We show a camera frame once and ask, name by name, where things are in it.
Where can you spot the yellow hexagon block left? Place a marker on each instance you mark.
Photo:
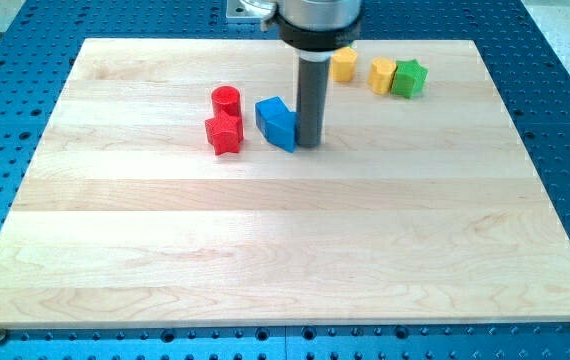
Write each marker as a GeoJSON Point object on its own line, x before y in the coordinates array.
{"type": "Point", "coordinates": [343, 64]}

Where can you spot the light wooden board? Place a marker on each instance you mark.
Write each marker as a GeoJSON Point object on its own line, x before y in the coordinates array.
{"type": "Point", "coordinates": [422, 210]}

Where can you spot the red cylinder block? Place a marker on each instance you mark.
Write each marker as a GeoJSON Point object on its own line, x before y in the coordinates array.
{"type": "Point", "coordinates": [226, 99]}

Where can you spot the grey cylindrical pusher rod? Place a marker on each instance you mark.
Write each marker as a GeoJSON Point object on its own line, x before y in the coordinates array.
{"type": "Point", "coordinates": [313, 69]}

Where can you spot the silver mounting bracket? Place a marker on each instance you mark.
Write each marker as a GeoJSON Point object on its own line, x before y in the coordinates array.
{"type": "Point", "coordinates": [246, 11]}

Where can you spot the yellow cylinder block right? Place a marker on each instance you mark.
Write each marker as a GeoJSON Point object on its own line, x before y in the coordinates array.
{"type": "Point", "coordinates": [381, 75]}

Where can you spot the red star block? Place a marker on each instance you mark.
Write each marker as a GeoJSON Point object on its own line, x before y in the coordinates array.
{"type": "Point", "coordinates": [225, 133]}

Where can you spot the green star block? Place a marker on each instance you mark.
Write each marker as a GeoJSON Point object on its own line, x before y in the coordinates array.
{"type": "Point", "coordinates": [409, 78]}

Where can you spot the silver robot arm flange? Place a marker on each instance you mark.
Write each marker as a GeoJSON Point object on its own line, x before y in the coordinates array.
{"type": "Point", "coordinates": [306, 25]}

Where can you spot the blue crescent block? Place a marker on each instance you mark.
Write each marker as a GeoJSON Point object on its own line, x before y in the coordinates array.
{"type": "Point", "coordinates": [276, 123]}

